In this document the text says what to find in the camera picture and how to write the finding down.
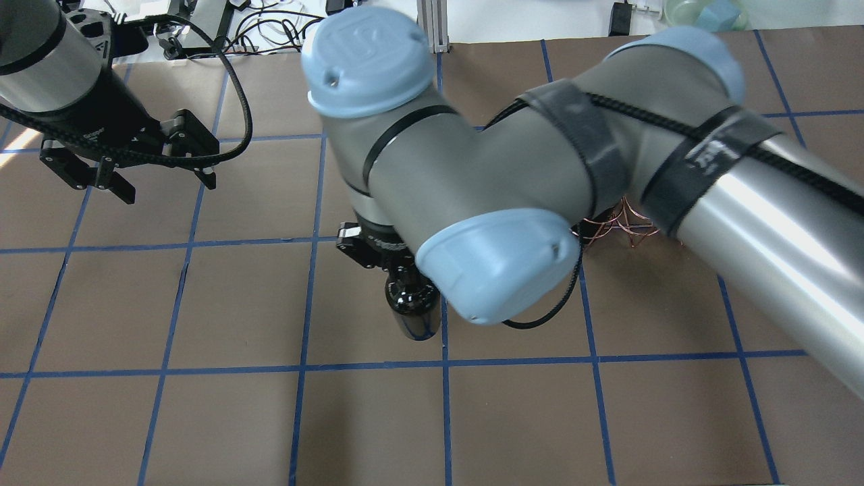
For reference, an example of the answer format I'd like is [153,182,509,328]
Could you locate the aluminium frame post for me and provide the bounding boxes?
[416,0,451,53]

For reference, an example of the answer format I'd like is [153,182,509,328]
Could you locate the blue foam cube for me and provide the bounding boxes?
[694,1,743,32]

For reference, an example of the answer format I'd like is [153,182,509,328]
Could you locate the brown paper table mat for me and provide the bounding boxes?
[1,53,862,485]

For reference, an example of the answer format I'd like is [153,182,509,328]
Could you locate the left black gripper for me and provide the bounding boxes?
[2,67,219,205]

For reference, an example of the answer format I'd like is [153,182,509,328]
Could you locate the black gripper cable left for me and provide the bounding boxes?
[0,13,253,168]

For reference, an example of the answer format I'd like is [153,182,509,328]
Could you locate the black power adapter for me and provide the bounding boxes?
[607,1,632,37]

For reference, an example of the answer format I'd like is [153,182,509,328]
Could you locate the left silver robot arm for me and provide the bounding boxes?
[1,1,219,204]

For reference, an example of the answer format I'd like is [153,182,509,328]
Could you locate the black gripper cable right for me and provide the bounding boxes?
[483,91,864,330]

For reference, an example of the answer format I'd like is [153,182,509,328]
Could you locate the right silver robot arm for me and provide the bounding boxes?
[302,6,862,395]

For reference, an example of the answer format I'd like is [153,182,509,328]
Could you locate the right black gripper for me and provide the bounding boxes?
[336,217,419,271]

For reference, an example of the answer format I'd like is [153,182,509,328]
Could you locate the dark wine bottle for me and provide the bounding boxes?
[385,265,441,342]

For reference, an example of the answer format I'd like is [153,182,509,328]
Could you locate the copper wire wine basket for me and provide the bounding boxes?
[571,196,661,248]

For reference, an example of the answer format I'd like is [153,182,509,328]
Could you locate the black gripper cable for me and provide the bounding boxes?
[483,91,864,330]
[0,13,253,168]

